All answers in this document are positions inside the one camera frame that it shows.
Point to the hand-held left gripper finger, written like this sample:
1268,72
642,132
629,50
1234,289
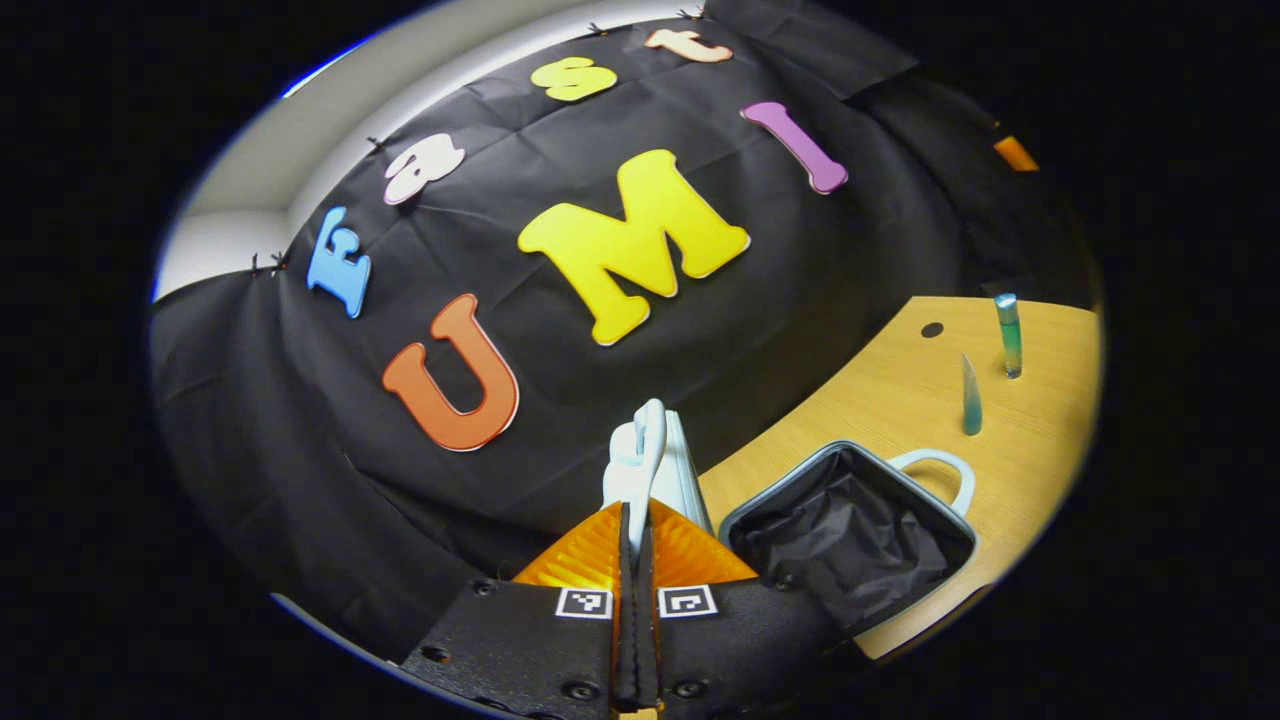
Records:
626,650
648,650

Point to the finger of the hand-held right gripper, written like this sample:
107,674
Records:
1016,154

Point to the blue capped clear bottle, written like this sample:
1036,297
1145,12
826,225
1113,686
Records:
1010,340

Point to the light blue suitcase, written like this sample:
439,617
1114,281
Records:
850,540

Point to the small blue tube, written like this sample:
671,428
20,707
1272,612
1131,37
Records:
972,405

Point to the black backdrop cloth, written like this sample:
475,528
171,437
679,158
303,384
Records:
800,260

